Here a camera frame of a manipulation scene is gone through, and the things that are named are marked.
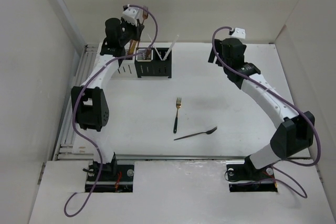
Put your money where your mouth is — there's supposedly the black fork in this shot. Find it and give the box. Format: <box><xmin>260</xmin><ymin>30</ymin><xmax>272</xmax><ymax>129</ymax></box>
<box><xmin>174</xmin><ymin>126</ymin><xmax>218</xmax><ymax>141</ymax></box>

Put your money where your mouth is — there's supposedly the gold knife green handle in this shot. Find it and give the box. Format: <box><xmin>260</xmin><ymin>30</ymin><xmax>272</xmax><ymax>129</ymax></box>
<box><xmin>128</xmin><ymin>40</ymin><xmax>137</xmax><ymax>55</ymax></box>
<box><xmin>130</xmin><ymin>40</ymin><xmax>138</xmax><ymax>55</ymax></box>

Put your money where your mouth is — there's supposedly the small copper fork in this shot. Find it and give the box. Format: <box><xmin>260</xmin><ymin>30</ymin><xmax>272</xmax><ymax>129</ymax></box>
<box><xmin>145</xmin><ymin>48</ymin><xmax>152</xmax><ymax>58</ymax></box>

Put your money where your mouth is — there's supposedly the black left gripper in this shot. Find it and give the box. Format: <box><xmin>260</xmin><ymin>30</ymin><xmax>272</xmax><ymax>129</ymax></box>
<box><xmin>119</xmin><ymin>16</ymin><xmax>144</xmax><ymax>47</ymax></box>

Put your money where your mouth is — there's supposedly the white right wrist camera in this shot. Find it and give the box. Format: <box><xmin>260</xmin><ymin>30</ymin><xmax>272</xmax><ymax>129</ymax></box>
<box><xmin>229</xmin><ymin>27</ymin><xmax>246</xmax><ymax>39</ymax></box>

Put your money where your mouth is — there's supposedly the white slotted utensil container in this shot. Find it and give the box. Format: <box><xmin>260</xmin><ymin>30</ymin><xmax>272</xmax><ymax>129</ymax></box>
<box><xmin>111</xmin><ymin>57</ymin><xmax>137</xmax><ymax>79</ymax></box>

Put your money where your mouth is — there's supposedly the black slotted utensil container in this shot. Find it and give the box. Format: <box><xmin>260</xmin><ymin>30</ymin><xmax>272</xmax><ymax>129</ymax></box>
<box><xmin>135</xmin><ymin>47</ymin><xmax>172</xmax><ymax>78</ymax></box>

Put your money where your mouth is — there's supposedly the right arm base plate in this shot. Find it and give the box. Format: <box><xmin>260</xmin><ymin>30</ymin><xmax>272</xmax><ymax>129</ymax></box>
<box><xmin>225</xmin><ymin>164</ymin><xmax>278</xmax><ymax>193</ymax></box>

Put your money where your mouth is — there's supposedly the gold fork green handle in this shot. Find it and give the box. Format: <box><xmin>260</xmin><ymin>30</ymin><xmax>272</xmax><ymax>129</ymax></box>
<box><xmin>173</xmin><ymin>97</ymin><xmax>182</xmax><ymax>134</ymax></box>

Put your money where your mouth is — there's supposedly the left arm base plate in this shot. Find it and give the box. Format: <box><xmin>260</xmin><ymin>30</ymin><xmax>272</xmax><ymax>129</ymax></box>
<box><xmin>82</xmin><ymin>161</ymin><xmax>134</xmax><ymax>193</ymax></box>

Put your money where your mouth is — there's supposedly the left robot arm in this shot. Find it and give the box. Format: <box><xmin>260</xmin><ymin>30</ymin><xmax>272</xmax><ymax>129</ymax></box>
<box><xmin>71</xmin><ymin>16</ymin><xmax>144</xmax><ymax>181</ymax></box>

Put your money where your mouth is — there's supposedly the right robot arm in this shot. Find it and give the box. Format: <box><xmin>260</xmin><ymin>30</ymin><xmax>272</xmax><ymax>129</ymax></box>
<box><xmin>208</xmin><ymin>38</ymin><xmax>315</xmax><ymax>182</ymax></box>

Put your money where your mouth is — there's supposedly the white insert in black container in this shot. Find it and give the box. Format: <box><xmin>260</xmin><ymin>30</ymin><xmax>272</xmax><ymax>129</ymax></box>
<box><xmin>135</xmin><ymin>48</ymin><xmax>153</xmax><ymax>62</ymax></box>

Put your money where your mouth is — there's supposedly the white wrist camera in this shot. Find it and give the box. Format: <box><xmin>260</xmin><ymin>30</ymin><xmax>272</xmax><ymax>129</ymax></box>
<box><xmin>229</xmin><ymin>27</ymin><xmax>246</xmax><ymax>39</ymax></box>
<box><xmin>121</xmin><ymin>5</ymin><xmax>141</xmax><ymax>27</ymax></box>

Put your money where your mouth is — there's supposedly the aluminium frame rail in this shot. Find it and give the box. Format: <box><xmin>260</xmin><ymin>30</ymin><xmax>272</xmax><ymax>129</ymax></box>
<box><xmin>48</xmin><ymin>44</ymin><xmax>99</xmax><ymax>161</ymax></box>

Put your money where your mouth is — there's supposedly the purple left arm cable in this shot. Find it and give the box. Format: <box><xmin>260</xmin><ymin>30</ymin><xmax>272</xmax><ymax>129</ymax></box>
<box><xmin>64</xmin><ymin>4</ymin><xmax>159</xmax><ymax>218</ymax></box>

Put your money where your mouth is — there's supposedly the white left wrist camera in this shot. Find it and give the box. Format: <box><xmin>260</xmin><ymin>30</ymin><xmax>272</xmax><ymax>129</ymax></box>
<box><xmin>121</xmin><ymin>5</ymin><xmax>141</xmax><ymax>27</ymax></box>

